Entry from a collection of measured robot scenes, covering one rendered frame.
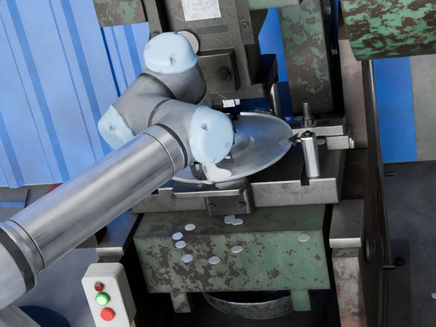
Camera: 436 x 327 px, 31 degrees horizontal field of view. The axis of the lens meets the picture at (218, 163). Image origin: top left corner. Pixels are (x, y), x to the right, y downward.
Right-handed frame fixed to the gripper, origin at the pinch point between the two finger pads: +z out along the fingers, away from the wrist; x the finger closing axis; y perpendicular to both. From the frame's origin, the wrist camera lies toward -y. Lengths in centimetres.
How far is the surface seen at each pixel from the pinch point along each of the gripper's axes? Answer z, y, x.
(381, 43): -21.7, 33.9, 8.7
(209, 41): -9.9, 0.7, 25.6
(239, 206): 14.5, 2.9, 2.6
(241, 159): 4.6, 5.0, 7.0
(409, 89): 102, 40, 105
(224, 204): 14.7, -0.4, 3.6
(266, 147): 6.4, 9.6, 10.9
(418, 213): 117, 39, 62
